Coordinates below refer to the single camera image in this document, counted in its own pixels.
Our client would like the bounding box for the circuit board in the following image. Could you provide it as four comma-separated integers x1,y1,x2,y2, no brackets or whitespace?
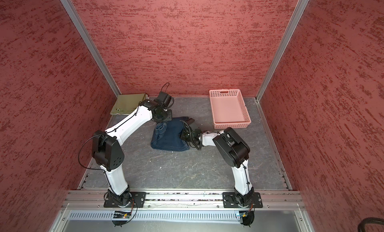
113,211,132,220
239,211,255,220

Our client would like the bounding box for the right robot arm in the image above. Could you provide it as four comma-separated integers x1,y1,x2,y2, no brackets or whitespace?
180,119,255,208

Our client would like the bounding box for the black cable bottom corner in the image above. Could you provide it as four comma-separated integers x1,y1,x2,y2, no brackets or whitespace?
357,216,384,232

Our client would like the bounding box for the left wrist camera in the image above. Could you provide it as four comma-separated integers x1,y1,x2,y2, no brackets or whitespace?
154,91,174,109

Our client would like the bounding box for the right corner aluminium post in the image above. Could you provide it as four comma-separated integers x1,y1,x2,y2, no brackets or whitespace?
256,0,309,103

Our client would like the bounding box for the aluminium front rail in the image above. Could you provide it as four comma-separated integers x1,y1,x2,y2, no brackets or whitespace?
61,189,307,211

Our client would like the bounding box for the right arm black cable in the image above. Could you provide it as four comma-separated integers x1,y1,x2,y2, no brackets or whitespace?
179,120,221,151

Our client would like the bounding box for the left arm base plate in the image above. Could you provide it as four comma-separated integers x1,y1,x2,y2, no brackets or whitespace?
104,190,147,208

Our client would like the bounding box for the left corner aluminium post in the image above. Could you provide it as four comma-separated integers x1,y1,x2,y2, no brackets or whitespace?
60,0,122,96

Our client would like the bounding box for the corner aluminium post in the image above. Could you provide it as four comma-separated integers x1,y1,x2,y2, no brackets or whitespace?
256,0,309,103
60,0,122,96

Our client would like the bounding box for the left circuit board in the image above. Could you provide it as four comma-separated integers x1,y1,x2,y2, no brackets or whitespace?
113,211,132,220

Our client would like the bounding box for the right circuit board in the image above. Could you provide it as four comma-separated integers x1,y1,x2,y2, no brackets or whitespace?
239,211,255,220

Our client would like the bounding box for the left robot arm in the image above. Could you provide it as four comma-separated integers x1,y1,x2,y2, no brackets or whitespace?
92,98,174,208

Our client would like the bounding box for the olive green skirt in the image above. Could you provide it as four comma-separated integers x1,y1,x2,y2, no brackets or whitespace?
110,93,146,115

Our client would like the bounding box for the blue denim skirt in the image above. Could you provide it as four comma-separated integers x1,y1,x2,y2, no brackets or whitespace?
151,117,189,152

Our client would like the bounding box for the pink plastic basket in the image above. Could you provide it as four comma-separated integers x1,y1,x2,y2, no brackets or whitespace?
209,89,252,130

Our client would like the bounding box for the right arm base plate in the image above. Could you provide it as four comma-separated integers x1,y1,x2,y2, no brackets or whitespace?
222,192,263,209

